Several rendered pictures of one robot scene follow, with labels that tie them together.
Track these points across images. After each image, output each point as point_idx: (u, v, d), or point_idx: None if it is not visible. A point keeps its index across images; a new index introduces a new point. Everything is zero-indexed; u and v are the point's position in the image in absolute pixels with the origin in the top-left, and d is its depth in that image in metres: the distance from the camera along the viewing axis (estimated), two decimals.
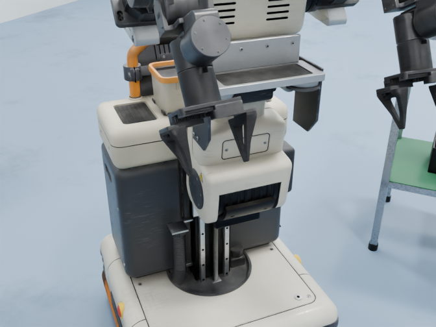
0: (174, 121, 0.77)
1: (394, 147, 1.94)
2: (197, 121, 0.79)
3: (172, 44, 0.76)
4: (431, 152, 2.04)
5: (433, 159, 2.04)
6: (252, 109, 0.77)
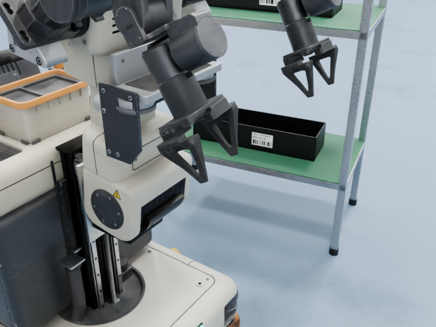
0: (171, 133, 0.74)
1: None
2: (186, 127, 0.77)
3: (150, 54, 0.72)
4: None
5: (194, 126, 2.32)
6: (234, 104, 0.79)
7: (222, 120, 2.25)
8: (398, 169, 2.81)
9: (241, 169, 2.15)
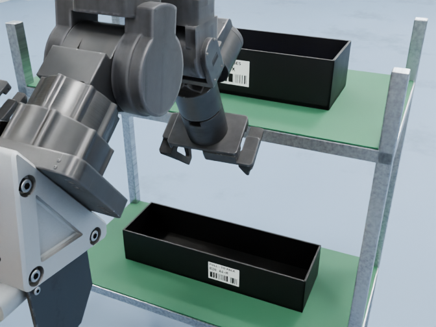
0: (239, 146, 0.70)
1: None
2: None
3: None
4: (124, 235, 1.56)
5: (126, 244, 1.56)
6: None
7: (164, 240, 1.50)
8: (422, 274, 2.05)
9: (189, 324, 1.39)
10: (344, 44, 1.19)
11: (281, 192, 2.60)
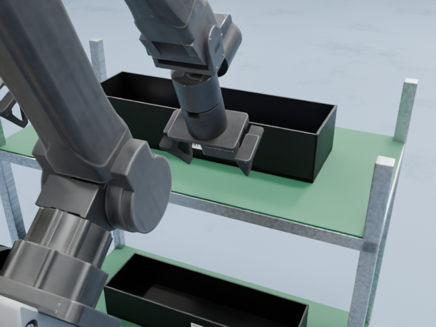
0: (238, 143, 0.70)
1: None
2: None
3: None
4: (104, 290, 1.50)
5: (108, 300, 1.51)
6: None
7: (146, 298, 1.44)
8: (416, 318, 1.99)
9: None
10: (329, 108, 1.13)
11: None
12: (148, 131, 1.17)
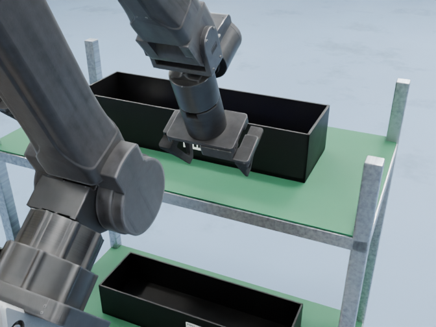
0: (237, 144, 0.70)
1: None
2: None
3: (213, 72, 0.62)
4: (100, 290, 1.51)
5: (103, 299, 1.51)
6: None
7: (141, 298, 1.45)
8: (411, 316, 2.00)
9: None
10: (322, 108, 1.14)
11: None
12: (143, 131, 1.17)
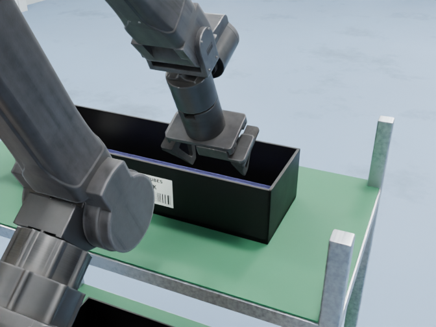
0: (233, 143, 0.70)
1: None
2: None
3: (210, 73, 0.62)
4: None
5: None
6: None
7: None
8: None
9: None
10: (292, 152, 0.98)
11: None
12: None
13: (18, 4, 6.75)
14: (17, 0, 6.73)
